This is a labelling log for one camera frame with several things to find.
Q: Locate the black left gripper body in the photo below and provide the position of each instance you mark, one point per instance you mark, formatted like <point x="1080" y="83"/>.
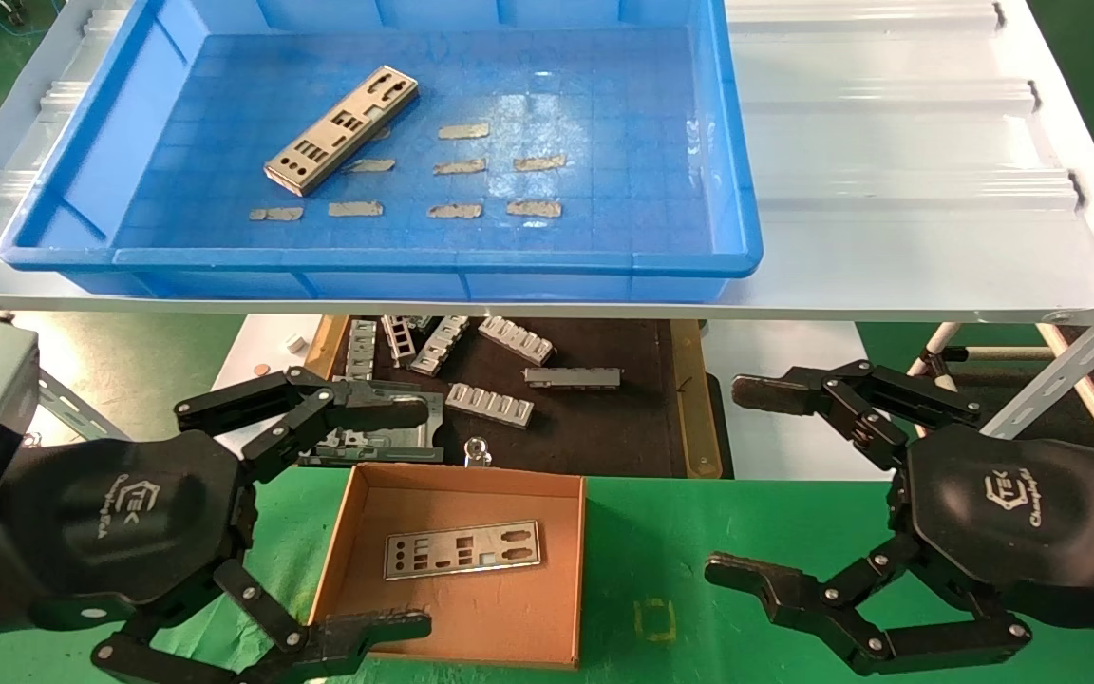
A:
<point x="120" y="522"/>

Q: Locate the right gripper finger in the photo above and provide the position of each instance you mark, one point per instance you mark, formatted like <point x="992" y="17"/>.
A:
<point x="851" y="394"/>
<point x="927" y="651"/>

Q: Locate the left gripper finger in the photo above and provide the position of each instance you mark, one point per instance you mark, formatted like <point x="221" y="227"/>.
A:
<point x="367" y="636"/>
<point x="367" y="413"/>

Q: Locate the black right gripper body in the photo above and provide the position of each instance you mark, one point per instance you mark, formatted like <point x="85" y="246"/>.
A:
<point x="1031" y="522"/>

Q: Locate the silver metal IO shield plate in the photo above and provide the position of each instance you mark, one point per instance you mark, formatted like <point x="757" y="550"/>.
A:
<point x="444" y="553"/>
<point x="343" y="138"/>

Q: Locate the brown cardboard box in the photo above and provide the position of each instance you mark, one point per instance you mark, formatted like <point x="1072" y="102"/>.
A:
<point x="471" y="617"/>

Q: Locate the wood-framed black parts tray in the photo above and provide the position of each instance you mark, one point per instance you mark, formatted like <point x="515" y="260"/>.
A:
<point x="604" y="427"/>

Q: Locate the blue plastic tray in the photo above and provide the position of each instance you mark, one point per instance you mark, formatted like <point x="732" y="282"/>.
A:
<point x="604" y="114"/>

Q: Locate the stack of metal plates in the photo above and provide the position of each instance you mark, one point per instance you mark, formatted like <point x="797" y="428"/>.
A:
<point x="414" y="446"/>

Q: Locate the white lean pipe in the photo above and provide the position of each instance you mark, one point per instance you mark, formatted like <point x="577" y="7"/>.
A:
<point x="936" y="344"/>

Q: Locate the small white cube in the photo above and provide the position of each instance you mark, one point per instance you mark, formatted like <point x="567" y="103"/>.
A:
<point x="295" y="343"/>

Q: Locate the perforated grey steel strut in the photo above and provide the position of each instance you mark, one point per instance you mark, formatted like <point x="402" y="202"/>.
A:
<point x="82" y="407"/>
<point x="1060" y="370"/>

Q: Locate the wood-coloured lean pipe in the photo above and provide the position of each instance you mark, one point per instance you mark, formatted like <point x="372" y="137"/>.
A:
<point x="1079" y="385"/>

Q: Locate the cream lean pipe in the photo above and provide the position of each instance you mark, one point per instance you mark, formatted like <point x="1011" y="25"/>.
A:
<point x="1003" y="353"/>

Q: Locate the long grey metal bar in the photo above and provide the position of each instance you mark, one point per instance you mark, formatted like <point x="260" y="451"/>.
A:
<point x="571" y="377"/>

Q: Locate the white ribbed metal shelf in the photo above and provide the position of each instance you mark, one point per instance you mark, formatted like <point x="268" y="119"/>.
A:
<point x="889" y="142"/>

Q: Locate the green table cloth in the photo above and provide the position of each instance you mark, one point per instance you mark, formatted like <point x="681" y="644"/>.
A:
<point x="642" y="541"/>

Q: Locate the ridged grey metal bracket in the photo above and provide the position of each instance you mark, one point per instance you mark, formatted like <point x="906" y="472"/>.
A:
<point x="490" y="406"/>
<point x="516" y="340"/>

